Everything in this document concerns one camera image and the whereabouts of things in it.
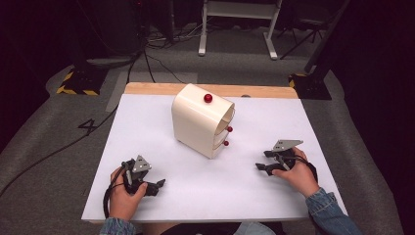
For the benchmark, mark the cream mini drawer cabinet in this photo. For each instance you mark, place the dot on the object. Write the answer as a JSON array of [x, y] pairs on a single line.
[[195, 124]]

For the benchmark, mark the person's left hand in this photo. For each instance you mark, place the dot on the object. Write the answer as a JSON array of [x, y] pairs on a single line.
[[122, 204]]

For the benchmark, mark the white metal table frame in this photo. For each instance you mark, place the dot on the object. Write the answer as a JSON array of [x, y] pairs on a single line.
[[241, 9]]

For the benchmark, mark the person's right hand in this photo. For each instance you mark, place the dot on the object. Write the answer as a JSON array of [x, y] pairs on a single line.
[[300, 176]]

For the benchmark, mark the black slanted stand with base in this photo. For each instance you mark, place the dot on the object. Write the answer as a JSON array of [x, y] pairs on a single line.
[[313, 84]]

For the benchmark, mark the black stand with striped base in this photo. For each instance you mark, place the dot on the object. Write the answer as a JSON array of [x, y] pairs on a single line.
[[83, 80]]

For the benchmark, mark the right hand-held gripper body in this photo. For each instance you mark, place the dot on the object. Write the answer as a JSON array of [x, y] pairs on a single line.
[[286, 145]]

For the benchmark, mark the cream drawer with red knob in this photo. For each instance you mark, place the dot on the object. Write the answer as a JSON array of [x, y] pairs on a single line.
[[225, 143], [229, 129]]

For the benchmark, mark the black tripod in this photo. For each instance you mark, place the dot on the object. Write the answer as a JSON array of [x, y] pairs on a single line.
[[305, 32]]

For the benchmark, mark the white table mat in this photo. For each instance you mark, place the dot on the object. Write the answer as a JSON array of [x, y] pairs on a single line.
[[228, 189]]

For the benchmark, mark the red ball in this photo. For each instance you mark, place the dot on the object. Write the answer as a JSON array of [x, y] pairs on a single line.
[[208, 98]]

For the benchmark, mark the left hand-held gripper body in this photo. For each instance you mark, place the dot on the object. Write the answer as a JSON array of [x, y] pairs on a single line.
[[141, 164]]

